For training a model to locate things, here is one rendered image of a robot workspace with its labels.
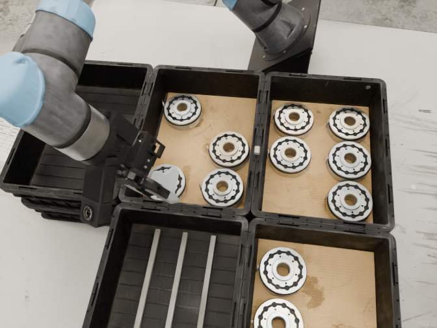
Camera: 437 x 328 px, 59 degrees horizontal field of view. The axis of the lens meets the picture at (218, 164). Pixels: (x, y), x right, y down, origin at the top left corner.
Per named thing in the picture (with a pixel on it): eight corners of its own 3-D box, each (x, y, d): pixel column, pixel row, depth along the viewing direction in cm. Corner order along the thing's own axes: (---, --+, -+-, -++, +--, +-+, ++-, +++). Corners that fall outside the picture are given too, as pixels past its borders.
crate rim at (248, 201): (156, 69, 107) (154, 64, 105) (265, 77, 103) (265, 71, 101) (119, 205, 89) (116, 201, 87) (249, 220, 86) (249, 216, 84)
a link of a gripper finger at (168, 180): (198, 179, 71) (162, 156, 65) (185, 209, 69) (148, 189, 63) (187, 177, 73) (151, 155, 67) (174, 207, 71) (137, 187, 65)
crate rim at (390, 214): (265, 77, 103) (266, 71, 101) (383, 84, 100) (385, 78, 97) (250, 220, 86) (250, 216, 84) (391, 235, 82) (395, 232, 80)
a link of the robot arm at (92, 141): (74, 153, 50) (37, 143, 54) (98, 167, 54) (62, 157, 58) (100, 103, 52) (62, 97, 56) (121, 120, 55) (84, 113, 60)
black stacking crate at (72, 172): (68, 84, 119) (52, 59, 109) (162, 92, 116) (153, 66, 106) (21, 205, 102) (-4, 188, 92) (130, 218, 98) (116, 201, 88)
